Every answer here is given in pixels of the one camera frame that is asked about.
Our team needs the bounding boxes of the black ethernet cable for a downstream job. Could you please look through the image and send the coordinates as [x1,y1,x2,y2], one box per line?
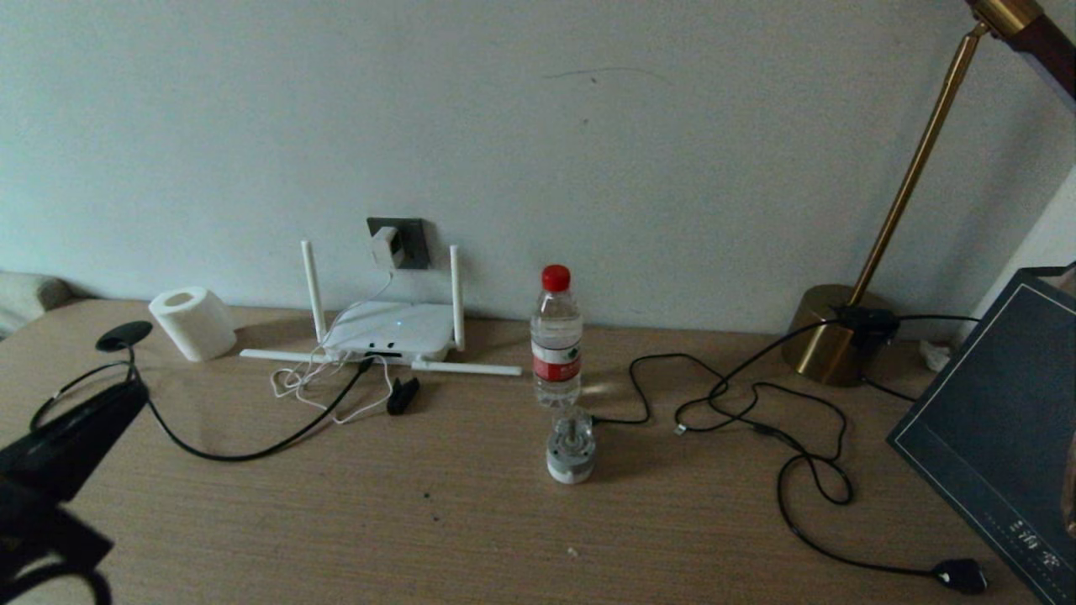
[29,346,376,463]

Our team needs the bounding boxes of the white power adapter with cord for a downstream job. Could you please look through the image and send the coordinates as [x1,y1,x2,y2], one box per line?
[271,225,406,425]

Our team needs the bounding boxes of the white router with antennas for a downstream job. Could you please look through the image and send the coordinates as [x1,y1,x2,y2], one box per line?
[240,240,523,376]

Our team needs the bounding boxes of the black rectangular box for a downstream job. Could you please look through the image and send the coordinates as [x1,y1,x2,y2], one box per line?
[386,377,420,416]

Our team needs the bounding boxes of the beige cushion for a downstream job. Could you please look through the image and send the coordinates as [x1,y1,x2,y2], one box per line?
[0,271,72,335]

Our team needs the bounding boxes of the white toilet paper roll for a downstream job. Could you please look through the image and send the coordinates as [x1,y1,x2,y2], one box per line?
[149,287,238,363]

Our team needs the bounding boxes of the red-capped water bottle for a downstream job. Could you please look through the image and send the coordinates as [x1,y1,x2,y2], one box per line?
[530,265,584,408]

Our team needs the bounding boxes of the small grey clear-topped device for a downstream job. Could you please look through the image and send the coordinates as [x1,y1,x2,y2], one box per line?
[546,408,598,485]

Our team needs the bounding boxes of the brass desk lamp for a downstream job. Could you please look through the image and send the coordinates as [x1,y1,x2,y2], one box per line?
[780,0,1076,389]

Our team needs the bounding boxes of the small black power box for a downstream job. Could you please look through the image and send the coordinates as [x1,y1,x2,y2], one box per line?
[832,307,899,345]

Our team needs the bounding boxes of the dark framed board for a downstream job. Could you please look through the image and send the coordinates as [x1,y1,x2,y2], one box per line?
[884,260,1076,605]

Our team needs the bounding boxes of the black left wrist camera cable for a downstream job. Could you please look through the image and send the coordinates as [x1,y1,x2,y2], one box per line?
[0,561,113,605]

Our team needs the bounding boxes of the black round stand base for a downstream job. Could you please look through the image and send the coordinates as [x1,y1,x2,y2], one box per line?
[96,321,154,353]

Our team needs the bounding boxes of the grey wall socket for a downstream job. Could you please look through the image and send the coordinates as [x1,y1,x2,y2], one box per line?
[367,217,430,271]

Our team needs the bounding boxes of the black cable with silver connector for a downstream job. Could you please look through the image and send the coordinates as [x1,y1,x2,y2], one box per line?
[673,315,841,438]

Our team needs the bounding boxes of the black lamp cord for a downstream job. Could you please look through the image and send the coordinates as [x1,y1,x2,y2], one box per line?
[591,354,989,596]

